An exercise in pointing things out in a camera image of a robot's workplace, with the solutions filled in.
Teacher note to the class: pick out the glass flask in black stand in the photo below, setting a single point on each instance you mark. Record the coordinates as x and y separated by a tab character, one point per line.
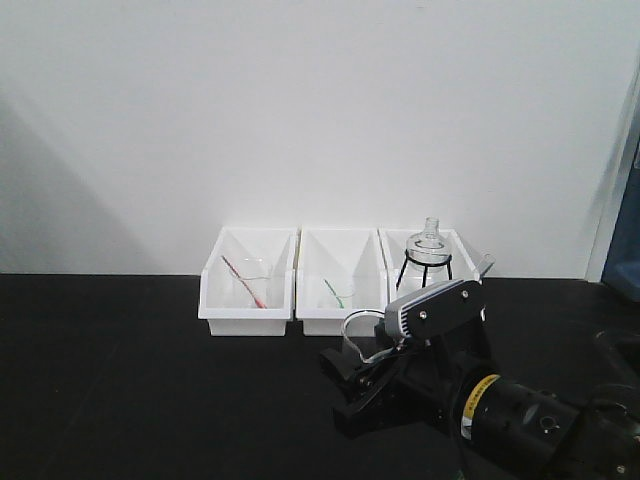
428	251

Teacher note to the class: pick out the white left storage bin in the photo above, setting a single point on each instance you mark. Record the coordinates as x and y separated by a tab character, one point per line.
223	309

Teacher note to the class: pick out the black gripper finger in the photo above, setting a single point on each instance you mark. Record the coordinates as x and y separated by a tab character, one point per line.
365	411
345	371

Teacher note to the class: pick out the clear glass beaker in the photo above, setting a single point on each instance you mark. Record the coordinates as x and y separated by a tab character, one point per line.
361	324

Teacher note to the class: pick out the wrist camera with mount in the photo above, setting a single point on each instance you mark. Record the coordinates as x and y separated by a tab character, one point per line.
451	310

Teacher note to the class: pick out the clear beaker in left bin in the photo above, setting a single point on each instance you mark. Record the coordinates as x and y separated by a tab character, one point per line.
257	272

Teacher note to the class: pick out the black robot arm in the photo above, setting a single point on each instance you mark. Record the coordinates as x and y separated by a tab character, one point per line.
533	434

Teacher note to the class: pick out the white middle storage bin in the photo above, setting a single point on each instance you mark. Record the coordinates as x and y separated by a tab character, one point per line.
352	261

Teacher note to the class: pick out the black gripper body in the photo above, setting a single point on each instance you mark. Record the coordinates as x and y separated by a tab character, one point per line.
441	385

